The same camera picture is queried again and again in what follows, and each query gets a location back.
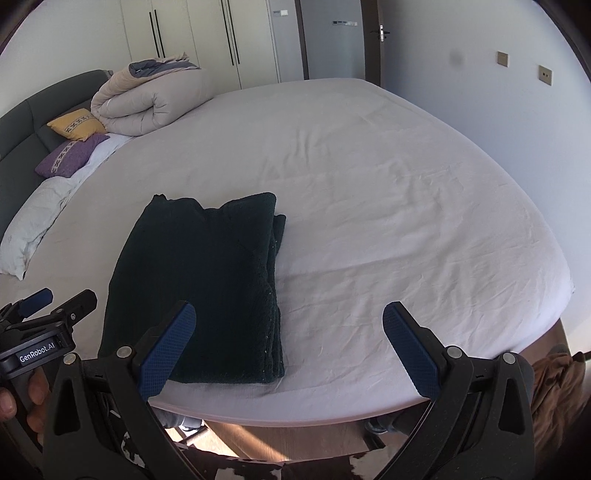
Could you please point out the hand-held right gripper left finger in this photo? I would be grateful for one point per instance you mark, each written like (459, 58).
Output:
(168, 348)

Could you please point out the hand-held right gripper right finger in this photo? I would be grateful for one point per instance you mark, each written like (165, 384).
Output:
(411, 348)

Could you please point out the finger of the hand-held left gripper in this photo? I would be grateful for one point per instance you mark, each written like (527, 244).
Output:
(37, 297)
(78, 304)

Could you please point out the dark green knit sweater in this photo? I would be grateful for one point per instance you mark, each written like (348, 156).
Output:
(198, 277)

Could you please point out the person's left hand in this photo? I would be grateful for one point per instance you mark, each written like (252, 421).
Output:
(39, 392)

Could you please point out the white pillow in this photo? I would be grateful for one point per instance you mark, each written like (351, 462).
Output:
(32, 221)

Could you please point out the purple patterned pillow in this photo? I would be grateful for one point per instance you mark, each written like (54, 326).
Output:
(64, 159)

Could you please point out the bed with white sheet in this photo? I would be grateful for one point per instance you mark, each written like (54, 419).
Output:
(369, 207)

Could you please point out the brown cloth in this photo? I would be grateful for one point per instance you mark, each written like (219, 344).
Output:
(558, 392)

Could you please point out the yellow patterned pillow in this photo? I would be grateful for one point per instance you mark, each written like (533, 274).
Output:
(76, 124)

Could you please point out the dark grey padded headboard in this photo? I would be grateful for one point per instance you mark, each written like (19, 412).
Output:
(23, 120)

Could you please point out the folded beige duvet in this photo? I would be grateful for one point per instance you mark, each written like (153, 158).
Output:
(152, 97)

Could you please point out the cream wardrobe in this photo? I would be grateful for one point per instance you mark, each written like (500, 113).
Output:
(203, 32)

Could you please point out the brass wall socket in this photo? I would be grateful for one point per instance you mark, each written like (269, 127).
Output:
(545, 75)
(503, 58)

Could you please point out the grey door with brown frame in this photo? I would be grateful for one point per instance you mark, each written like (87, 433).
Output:
(332, 46)

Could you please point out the white wall switch panel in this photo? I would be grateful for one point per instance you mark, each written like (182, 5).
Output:
(280, 12)

